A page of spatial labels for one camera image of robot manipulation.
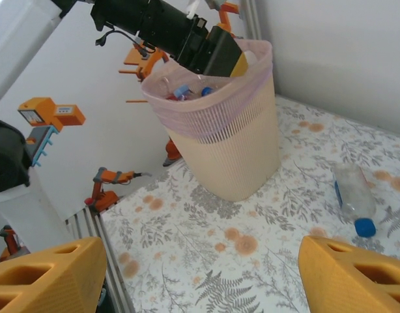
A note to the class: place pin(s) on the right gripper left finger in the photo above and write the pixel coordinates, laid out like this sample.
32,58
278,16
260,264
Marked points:
47,280

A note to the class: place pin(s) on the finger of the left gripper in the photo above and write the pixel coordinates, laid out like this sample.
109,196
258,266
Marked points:
224,55

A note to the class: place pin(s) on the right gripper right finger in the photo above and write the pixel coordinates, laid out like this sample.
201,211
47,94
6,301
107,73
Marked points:
350,280

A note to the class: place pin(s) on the crushed blue label bottle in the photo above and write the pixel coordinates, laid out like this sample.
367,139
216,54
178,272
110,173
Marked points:
207,91

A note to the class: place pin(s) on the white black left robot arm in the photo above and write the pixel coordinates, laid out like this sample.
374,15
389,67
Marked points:
17,39

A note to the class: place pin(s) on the pink plastic bin liner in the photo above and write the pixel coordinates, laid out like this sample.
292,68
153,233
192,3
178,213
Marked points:
200,124

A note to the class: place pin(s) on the beige slatted plastic bin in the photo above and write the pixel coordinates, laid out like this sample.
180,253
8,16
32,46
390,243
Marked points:
226,156

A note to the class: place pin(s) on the clear bottle blue stripe label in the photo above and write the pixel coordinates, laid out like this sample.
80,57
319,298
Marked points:
353,192

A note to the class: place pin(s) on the floral fern print tablecloth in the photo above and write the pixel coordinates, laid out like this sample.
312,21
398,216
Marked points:
219,261

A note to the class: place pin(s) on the orange claw machine wall sticker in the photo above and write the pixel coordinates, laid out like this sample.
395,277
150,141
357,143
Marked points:
144,62

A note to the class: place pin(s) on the aluminium corner post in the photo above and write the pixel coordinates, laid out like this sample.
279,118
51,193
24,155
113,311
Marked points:
252,19

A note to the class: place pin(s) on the aluminium side rail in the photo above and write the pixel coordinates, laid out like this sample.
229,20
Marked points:
118,287

